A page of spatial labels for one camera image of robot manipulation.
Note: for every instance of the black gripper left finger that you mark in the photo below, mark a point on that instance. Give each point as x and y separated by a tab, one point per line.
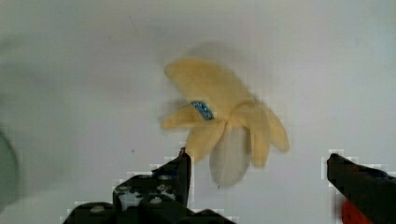
172	180

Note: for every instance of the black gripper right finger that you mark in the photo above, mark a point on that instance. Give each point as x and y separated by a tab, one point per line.
371	190

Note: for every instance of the yellow plush peeled banana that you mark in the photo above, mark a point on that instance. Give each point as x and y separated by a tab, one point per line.
227	124

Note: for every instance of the green mug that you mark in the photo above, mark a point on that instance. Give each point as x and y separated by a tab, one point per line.
9	173

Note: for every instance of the small red toy fruit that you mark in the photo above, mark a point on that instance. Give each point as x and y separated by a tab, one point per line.
350	214

